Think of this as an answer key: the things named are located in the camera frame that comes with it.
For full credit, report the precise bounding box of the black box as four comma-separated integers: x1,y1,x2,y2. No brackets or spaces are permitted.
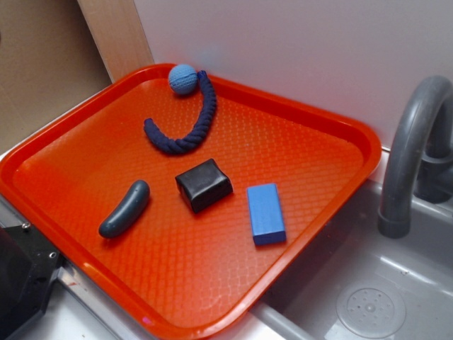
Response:
175,159,234,213

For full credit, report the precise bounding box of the orange plastic tray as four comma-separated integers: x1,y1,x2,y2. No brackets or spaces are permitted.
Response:
1,64,381,339

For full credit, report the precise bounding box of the blue rectangular block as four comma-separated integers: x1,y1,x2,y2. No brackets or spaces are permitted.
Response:
246,183,287,246

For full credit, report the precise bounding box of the dark grey toy cucumber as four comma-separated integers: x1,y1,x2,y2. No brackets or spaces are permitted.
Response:
98,180,150,239

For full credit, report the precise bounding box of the light blue knitted ball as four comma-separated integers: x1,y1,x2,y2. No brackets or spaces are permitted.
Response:
168,64,197,96

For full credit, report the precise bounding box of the grey plastic sink basin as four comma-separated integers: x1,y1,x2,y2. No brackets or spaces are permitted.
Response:
247,178,453,340

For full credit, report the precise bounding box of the wooden board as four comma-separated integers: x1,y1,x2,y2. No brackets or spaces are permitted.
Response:
78,0,154,82

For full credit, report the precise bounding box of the grey toy faucet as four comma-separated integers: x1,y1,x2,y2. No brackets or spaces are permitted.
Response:
378,76,452,239

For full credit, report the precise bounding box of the navy braided rope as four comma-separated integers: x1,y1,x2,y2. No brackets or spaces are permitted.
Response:
143,69,217,155

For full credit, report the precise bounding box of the black metal mount block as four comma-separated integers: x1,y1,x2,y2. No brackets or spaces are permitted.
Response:
1,222,62,339

